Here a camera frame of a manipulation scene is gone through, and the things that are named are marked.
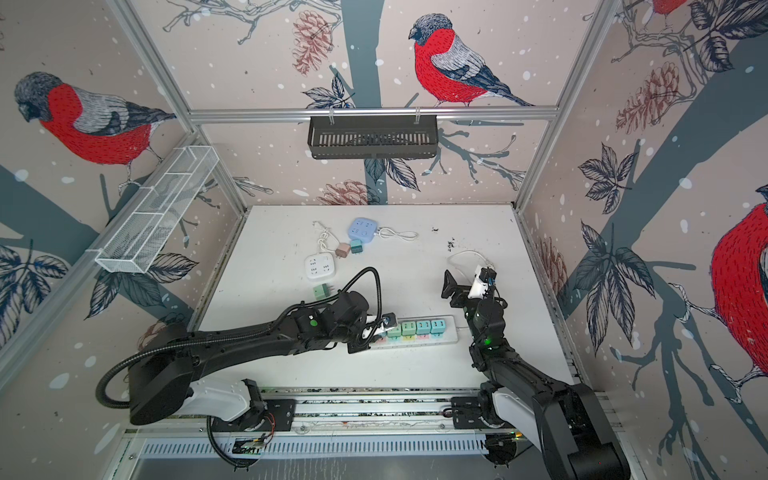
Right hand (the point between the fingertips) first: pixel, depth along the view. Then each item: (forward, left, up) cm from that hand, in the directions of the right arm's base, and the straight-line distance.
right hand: (459, 276), depth 83 cm
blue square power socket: (+26, +33, -10) cm, 43 cm away
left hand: (-15, +22, -5) cm, 27 cm away
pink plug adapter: (+18, +39, -12) cm, 45 cm away
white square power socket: (+10, +46, -11) cm, 48 cm away
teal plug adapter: (-12, +6, -8) cm, 15 cm away
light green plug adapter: (-13, +14, -8) cm, 21 cm away
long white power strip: (-12, +2, -12) cm, 18 cm away
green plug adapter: (0, +43, -12) cm, 44 cm away
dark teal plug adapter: (+19, +34, -12) cm, 41 cm away
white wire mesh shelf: (-1, +81, +19) cm, 83 cm away
